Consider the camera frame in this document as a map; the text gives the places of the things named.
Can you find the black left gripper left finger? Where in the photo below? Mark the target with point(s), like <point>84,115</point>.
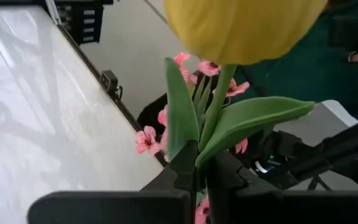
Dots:
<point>120,207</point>

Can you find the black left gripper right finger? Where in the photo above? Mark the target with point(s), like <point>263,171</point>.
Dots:
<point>291,208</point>

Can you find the pink artificial flower spray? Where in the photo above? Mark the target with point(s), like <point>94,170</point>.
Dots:
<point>146,141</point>

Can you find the yellow artificial tulip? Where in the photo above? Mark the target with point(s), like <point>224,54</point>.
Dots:
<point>244,28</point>

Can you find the grey desk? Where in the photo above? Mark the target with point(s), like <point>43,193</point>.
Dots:
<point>325,124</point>

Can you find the small black clamp-on device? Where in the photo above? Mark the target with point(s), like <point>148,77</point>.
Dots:
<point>108,81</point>

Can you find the person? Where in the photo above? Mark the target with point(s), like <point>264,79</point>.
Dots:
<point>306,68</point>

